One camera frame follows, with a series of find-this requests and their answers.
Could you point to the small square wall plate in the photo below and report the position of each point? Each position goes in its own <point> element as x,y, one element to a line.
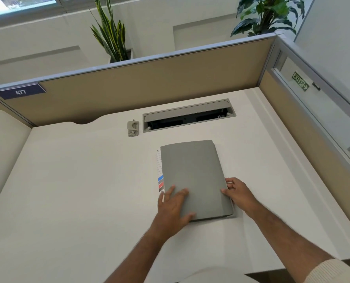
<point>316,86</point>

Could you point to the green rectangular wall sign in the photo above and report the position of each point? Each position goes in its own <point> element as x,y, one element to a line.
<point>300,81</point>

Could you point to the white planter box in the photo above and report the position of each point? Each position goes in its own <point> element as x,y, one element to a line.
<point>130,54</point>

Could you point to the grey ring binder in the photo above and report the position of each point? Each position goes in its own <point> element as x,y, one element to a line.
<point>192,167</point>

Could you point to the dark green leafy plant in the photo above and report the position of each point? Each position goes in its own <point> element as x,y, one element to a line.
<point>266,14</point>

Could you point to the person's left hand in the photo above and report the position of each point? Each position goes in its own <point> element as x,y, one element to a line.
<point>172,215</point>

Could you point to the beige side partition panel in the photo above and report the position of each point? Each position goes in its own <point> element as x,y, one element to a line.
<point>307,150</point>

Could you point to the person's right forearm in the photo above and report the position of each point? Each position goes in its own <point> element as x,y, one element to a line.
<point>290,244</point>

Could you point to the white curved desk divider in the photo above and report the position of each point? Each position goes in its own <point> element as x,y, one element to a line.
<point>3,162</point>

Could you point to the wide beige partition panel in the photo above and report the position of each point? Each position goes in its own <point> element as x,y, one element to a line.
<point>151,82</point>

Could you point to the green snake plant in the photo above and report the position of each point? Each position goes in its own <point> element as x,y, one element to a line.
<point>113,38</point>

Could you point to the cream knit sweater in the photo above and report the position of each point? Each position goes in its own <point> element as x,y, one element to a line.
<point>334,272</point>

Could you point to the blue number sign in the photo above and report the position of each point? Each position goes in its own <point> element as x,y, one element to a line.
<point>20,91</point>

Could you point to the gray hole punch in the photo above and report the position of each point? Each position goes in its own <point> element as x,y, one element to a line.
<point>132,129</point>

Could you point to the gray framed window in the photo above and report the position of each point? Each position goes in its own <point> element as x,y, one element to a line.
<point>15,4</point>

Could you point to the gray framed glass panel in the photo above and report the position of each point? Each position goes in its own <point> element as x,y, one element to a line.
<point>334,114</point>

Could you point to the person's right hand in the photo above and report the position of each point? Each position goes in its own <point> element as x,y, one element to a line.
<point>241,195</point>

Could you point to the person's left forearm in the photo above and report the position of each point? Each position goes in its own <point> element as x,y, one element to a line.
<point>136,259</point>

